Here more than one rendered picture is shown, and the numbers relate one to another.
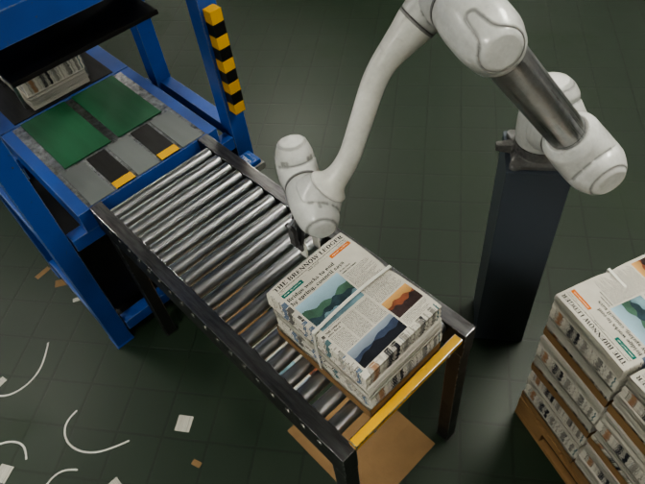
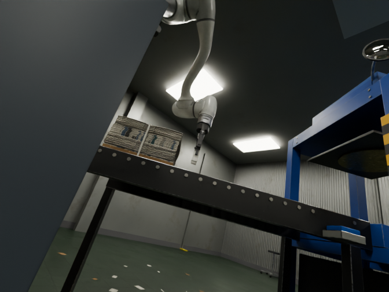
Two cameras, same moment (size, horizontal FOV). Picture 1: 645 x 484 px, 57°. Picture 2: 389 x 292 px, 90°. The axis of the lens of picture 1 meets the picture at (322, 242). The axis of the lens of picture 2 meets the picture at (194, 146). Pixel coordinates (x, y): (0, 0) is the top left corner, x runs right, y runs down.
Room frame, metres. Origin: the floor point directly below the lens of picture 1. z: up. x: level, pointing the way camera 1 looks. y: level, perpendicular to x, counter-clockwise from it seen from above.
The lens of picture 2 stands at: (1.74, -0.79, 0.57)
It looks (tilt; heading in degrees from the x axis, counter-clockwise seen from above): 23 degrees up; 126
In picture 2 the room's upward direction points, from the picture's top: 16 degrees clockwise
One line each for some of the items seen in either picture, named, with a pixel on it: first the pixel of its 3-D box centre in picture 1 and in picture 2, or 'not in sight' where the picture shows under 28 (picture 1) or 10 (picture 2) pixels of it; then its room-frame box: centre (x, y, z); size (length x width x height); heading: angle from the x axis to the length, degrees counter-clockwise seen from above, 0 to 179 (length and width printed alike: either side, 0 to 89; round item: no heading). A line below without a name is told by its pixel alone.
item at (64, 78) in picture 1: (32, 56); not in sight; (2.51, 1.17, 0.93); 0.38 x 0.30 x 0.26; 37
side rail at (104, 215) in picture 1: (203, 317); (205, 205); (1.09, 0.42, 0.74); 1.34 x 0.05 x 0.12; 37
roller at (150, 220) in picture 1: (182, 199); not in sight; (1.61, 0.49, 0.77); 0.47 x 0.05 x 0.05; 127
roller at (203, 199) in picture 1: (192, 207); not in sight; (1.56, 0.45, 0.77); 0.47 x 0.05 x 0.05; 127
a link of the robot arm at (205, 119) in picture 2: not in sight; (204, 122); (1.17, 0.04, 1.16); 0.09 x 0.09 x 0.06
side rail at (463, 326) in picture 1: (316, 229); (224, 195); (1.39, 0.02, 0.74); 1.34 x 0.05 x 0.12; 37
